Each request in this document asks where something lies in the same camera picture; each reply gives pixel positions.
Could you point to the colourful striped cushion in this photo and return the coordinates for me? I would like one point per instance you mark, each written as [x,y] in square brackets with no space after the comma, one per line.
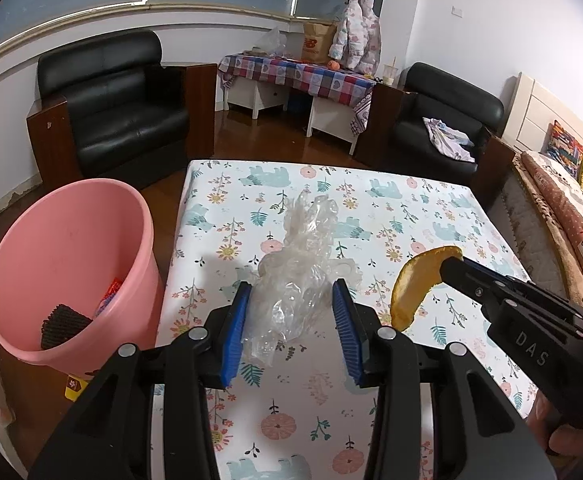
[566,142]

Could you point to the white patterned puffer jacket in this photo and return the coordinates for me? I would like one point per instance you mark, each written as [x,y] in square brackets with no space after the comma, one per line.
[356,30]

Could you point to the brown paper bag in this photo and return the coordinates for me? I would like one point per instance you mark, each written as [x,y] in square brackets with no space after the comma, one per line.
[316,42]

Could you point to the pink plastic bucket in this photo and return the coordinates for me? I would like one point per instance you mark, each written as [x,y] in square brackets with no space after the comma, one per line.
[71,220]

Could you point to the black leather armchair wooden sides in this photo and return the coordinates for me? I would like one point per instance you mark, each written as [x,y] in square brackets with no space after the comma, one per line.
[421,110]
[121,125]

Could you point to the orange fruit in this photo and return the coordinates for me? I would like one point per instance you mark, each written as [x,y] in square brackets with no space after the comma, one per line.
[333,66]

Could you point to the black mesh pad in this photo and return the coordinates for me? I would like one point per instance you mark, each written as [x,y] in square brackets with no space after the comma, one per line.
[63,327]

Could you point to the floral tablecloth table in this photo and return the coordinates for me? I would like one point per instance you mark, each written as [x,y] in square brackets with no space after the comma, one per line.
[421,200]

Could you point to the yellow fruit peel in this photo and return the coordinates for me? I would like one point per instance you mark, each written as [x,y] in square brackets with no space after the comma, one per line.
[411,285]

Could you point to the checkered cloth side table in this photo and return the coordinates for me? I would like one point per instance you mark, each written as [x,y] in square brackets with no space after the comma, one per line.
[296,75]

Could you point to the white desk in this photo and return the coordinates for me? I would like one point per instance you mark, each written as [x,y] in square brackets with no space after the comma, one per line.
[331,120]

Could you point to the plastic cup with straw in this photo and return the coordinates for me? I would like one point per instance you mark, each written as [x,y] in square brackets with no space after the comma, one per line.
[389,74]

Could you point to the person's right hand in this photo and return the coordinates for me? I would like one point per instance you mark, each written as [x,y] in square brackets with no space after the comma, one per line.
[561,437]

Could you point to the white wall socket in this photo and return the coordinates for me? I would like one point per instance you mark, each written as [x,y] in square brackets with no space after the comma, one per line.
[457,10]

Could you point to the bed with patterned bedding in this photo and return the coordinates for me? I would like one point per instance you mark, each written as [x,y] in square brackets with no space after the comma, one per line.
[561,200]

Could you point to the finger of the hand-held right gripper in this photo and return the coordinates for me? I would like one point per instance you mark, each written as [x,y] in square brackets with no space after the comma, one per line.
[476,282]

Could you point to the clear plastic bag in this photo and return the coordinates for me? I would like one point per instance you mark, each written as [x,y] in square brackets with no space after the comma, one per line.
[296,280]
[273,42]

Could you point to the small yellow box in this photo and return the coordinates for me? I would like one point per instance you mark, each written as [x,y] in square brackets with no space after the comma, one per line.
[76,387]

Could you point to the white patterned cloth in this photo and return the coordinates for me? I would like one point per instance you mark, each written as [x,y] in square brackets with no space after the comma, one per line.
[446,137]

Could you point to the red plastic bag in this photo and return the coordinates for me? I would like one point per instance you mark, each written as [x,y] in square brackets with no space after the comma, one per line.
[108,296]

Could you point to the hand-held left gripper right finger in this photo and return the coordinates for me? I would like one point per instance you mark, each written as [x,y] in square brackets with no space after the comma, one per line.
[346,332]

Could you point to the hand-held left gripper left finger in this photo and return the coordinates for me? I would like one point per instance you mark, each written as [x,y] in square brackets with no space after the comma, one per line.
[236,332]

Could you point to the cream wooden headboard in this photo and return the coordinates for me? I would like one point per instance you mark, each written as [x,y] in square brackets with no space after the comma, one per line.
[536,105]

